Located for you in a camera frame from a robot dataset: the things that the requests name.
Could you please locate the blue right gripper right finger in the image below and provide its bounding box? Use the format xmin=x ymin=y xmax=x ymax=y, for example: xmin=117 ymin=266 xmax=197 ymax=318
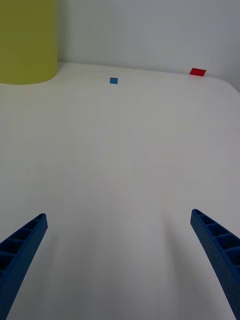
xmin=190 ymin=208 xmax=240 ymax=320

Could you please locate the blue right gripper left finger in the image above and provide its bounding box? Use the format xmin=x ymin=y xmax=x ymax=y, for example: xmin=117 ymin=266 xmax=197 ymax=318
xmin=0 ymin=212 xmax=49 ymax=320

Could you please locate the yellow-green plastic waste bin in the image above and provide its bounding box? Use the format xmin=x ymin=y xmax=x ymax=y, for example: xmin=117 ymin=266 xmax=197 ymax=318
xmin=0 ymin=0 xmax=59 ymax=86

